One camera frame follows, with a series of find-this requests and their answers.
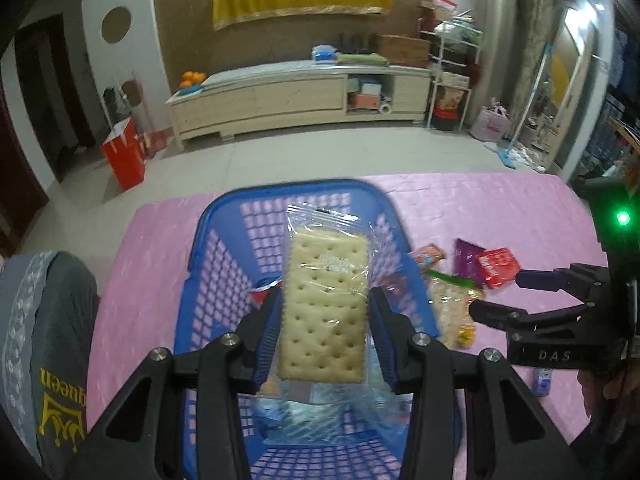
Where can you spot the pink plastic bag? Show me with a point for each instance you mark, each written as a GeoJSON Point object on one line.
{"type": "Point", "coordinates": [490, 125]}

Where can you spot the blue plastic basket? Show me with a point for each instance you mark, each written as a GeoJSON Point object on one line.
{"type": "Point", "coordinates": [220, 270]}

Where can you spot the pink quilted cover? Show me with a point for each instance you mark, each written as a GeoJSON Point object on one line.
{"type": "Point", "coordinates": [500, 200]}

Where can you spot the standing mirror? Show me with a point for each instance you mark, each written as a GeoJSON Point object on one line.
{"type": "Point", "coordinates": [570, 90]}

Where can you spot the small blue box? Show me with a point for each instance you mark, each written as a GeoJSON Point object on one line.
{"type": "Point", "coordinates": [370, 88]}

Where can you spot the dark wooden door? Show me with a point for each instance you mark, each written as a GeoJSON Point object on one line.
{"type": "Point", "coordinates": [55, 95]}
{"type": "Point", "coordinates": [20, 185]}

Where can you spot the blue mop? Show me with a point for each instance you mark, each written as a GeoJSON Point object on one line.
{"type": "Point", "coordinates": [509, 156]}

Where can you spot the blue tissue box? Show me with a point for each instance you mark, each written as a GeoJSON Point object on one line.
{"type": "Point", "coordinates": [324, 53]}

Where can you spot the red dustpan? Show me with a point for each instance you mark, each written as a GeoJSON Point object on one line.
{"type": "Point", "coordinates": [155, 143]}

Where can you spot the white storage rack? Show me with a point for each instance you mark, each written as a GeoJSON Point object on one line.
{"type": "Point", "coordinates": [431, 75]}

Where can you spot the crinkled clear snack bag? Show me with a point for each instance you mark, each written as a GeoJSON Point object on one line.
{"type": "Point", "coordinates": [330, 425]}

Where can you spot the brown cardboard box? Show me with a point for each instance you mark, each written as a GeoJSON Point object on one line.
{"type": "Point", "coordinates": [402, 49]}

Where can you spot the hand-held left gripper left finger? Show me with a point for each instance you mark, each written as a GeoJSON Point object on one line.
{"type": "Point", "coordinates": [267, 340]}

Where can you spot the round brown wall decor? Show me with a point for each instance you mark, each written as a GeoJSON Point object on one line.
{"type": "Point", "coordinates": [116, 25]}

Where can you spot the green-edged cracker packet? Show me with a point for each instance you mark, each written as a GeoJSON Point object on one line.
{"type": "Point", "coordinates": [447, 305]}

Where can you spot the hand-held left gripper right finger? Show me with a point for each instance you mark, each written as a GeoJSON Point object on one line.
{"type": "Point", "coordinates": [382, 340]}

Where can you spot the light blue snack packet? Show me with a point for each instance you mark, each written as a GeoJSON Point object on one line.
{"type": "Point", "coordinates": [542, 381]}

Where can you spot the clear cracker packet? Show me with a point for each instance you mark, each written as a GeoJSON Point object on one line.
{"type": "Point", "coordinates": [320, 300]}

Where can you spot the orange snack bar packet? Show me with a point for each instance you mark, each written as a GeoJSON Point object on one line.
{"type": "Point", "coordinates": [427, 256]}

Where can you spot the patterned curtain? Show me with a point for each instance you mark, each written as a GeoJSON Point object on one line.
{"type": "Point", "coordinates": [532, 35]}

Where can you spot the red yellow snack packet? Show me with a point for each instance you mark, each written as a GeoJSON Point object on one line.
{"type": "Point", "coordinates": [260, 288]}

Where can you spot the round brown board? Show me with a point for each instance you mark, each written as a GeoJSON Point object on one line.
{"type": "Point", "coordinates": [131, 91]}

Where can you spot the red white box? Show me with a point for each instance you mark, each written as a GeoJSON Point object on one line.
{"type": "Point", "coordinates": [444, 8]}

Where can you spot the purple snack packet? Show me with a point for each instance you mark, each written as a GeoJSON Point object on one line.
{"type": "Point", "coordinates": [465, 257]}

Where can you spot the person's right hand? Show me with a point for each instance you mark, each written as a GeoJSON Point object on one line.
{"type": "Point", "coordinates": [607, 395]}

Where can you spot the orange box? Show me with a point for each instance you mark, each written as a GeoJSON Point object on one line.
{"type": "Point", "coordinates": [362, 101]}

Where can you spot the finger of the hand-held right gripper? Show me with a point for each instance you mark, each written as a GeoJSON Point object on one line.
{"type": "Point", "coordinates": [500, 316]}
{"type": "Point", "coordinates": [537, 280]}

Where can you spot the beige TV cabinet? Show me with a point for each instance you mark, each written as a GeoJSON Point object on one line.
{"type": "Point", "coordinates": [280, 100]}

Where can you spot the red paper bag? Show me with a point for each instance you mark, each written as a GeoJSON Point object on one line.
{"type": "Point", "coordinates": [124, 157]}

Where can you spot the tower air conditioner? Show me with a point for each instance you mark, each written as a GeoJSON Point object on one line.
{"type": "Point", "coordinates": [497, 25]}

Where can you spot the black router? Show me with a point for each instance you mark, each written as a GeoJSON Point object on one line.
{"type": "Point", "coordinates": [354, 44]}

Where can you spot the green folded cloth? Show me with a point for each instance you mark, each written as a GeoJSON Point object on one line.
{"type": "Point", "coordinates": [361, 59]}

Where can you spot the orange snack bag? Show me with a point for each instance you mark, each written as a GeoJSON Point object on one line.
{"type": "Point", "coordinates": [450, 98]}

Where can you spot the white roll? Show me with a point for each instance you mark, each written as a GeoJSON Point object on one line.
{"type": "Point", "coordinates": [385, 107]}

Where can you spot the blue plate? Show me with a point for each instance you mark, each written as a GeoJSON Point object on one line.
{"type": "Point", "coordinates": [190, 89]}

